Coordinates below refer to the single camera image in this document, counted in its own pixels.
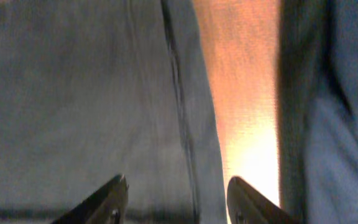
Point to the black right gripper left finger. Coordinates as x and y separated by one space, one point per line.
107 205

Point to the navy blue garment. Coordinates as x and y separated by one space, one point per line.
318 110

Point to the black Nike t-shirt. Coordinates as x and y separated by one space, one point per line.
93 89

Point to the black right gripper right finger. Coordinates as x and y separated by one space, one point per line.
248 206

